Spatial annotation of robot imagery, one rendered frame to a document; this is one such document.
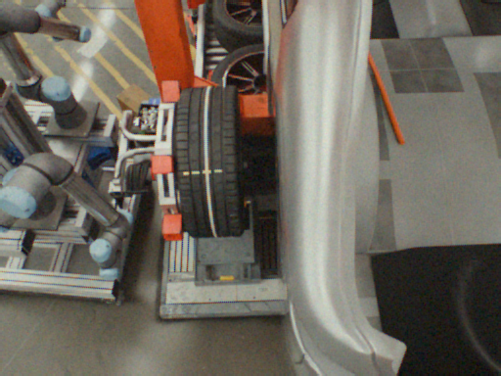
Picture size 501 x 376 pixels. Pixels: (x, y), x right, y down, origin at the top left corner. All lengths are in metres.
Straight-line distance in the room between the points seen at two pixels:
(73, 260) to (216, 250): 0.78
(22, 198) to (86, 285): 1.14
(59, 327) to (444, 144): 2.19
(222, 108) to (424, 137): 0.82
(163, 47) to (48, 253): 1.34
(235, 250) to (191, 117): 0.97
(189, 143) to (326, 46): 0.79
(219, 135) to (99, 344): 1.46
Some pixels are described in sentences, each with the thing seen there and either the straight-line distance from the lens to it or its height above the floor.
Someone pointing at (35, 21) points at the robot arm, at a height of 1.38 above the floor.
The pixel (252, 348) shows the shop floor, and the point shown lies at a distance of 2.66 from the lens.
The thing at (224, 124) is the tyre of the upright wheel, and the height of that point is 1.17.
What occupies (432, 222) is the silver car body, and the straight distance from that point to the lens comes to 1.98.
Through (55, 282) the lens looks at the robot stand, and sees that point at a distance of 2.77.
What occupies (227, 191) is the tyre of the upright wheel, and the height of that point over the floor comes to 1.04.
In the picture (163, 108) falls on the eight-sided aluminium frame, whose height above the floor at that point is 1.12.
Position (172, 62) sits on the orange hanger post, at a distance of 2.24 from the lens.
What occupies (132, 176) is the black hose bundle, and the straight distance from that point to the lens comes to 1.95.
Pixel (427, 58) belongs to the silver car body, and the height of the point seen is 1.03.
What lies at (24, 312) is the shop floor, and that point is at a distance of 3.04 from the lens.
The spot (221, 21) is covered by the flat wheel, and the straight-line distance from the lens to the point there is 3.34.
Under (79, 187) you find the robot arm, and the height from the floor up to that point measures 1.20.
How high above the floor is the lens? 2.59
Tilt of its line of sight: 59 degrees down
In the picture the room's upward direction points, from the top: 3 degrees counter-clockwise
